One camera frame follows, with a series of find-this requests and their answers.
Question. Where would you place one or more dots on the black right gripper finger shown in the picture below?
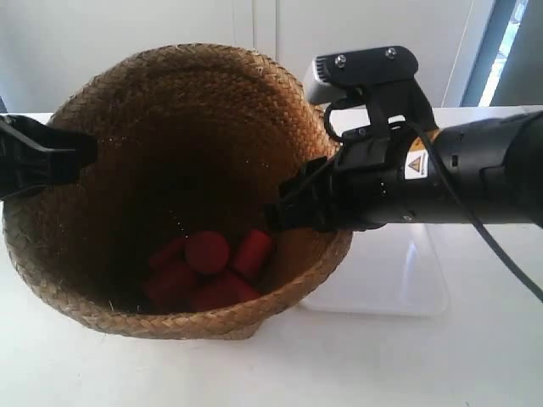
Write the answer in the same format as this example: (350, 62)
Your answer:
(302, 199)

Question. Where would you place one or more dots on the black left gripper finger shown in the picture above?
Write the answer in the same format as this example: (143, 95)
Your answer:
(35, 156)

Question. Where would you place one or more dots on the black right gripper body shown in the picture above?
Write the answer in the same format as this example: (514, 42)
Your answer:
(376, 179)

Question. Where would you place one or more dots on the brown woven wicker basket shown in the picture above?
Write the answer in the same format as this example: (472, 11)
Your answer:
(190, 137)

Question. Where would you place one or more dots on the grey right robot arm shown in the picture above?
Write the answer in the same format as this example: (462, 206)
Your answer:
(491, 169)

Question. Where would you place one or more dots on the white rectangular plastic tray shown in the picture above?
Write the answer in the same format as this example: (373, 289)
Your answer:
(393, 270)

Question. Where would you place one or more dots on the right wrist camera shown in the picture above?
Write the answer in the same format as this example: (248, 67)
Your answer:
(382, 79)

